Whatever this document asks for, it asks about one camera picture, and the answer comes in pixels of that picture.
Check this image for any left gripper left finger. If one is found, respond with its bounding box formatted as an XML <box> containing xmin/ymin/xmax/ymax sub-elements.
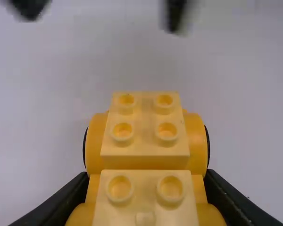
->
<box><xmin>13</xmin><ymin>171</ymin><xmax>90</xmax><ymax>226</ymax></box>

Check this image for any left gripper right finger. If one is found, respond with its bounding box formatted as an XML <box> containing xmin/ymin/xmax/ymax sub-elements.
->
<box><xmin>204</xmin><ymin>169</ymin><xmax>283</xmax><ymax>226</ymax></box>

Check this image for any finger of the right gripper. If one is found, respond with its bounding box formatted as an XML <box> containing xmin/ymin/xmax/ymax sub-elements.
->
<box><xmin>4</xmin><ymin>0</ymin><xmax>53</xmax><ymax>21</ymax></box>
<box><xmin>159</xmin><ymin>0</ymin><xmax>191</xmax><ymax>36</ymax></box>

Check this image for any yellow toy car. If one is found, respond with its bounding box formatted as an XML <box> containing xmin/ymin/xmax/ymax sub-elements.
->
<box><xmin>65</xmin><ymin>91</ymin><xmax>227</xmax><ymax>226</ymax></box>

